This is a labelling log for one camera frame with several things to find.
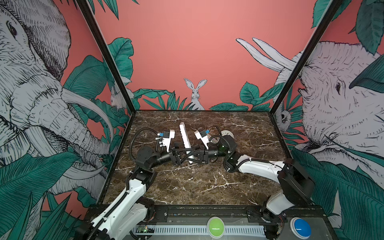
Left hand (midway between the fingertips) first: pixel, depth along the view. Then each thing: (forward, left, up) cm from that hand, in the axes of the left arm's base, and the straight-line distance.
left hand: (191, 148), depth 63 cm
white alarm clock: (+28, -25, -28) cm, 47 cm away
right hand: (-3, +3, -3) cm, 5 cm away
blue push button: (-28, -51, -30) cm, 66 cm away
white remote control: (+2, +2, +3) cm, 4 cm away
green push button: (-26, -11, -30) cm, 41 cm away
